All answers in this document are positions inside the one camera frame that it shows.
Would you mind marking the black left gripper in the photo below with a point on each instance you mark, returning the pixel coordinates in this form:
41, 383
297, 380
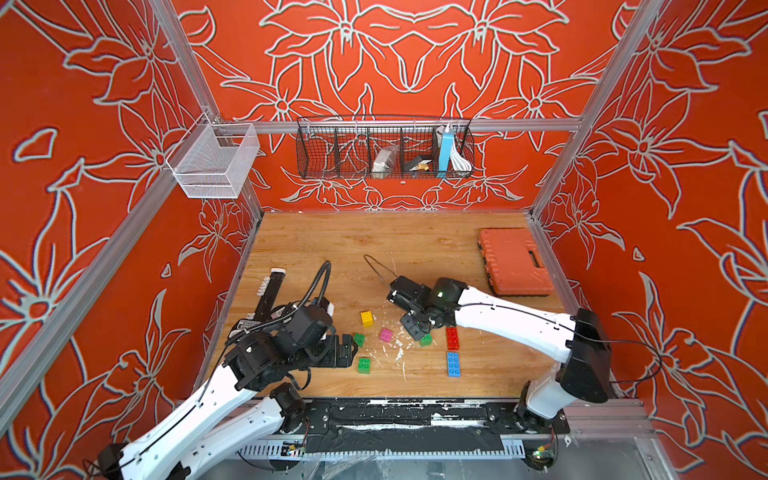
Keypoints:
336, 359

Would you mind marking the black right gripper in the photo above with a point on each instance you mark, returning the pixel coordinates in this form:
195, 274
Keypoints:
413, 333

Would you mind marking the tall green lego brick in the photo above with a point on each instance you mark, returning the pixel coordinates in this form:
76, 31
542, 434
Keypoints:
425, 339

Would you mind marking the pink lego brick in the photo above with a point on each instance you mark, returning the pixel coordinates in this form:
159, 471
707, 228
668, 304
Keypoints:
386, 335

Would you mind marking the red lego brick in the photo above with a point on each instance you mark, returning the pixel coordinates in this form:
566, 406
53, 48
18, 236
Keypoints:
452, 339

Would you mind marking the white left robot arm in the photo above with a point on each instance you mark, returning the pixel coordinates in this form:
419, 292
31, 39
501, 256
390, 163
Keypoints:
252, 393

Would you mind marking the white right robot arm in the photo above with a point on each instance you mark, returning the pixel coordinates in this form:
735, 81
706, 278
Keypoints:
576, 343

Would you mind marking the green lego brick front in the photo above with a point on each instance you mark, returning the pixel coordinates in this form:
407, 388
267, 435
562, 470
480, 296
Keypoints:
364, 366

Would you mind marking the yellow lego brick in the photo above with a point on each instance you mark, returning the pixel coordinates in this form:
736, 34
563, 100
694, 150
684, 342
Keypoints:
367, 319

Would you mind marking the blue lego brick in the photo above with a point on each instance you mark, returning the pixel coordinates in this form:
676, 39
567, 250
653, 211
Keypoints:
453, 364

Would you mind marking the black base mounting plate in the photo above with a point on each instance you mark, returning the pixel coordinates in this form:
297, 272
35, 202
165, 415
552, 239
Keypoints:
419, 426

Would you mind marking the orange plastic tool case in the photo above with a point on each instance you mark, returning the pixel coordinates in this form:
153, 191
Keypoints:
513, 263

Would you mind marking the black item in basket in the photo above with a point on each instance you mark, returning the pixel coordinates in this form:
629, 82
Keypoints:
420, 164

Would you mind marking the grey packet in basket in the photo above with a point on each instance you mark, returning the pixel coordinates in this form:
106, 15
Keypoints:
385, 162

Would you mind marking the light blue box in basket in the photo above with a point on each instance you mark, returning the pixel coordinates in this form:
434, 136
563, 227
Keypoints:
447, 140

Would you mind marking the black wire wall basket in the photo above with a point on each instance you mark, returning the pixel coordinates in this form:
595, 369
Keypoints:
356, 147

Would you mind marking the clear plastic wall bin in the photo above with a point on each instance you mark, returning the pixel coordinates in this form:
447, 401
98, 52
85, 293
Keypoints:
215, 164

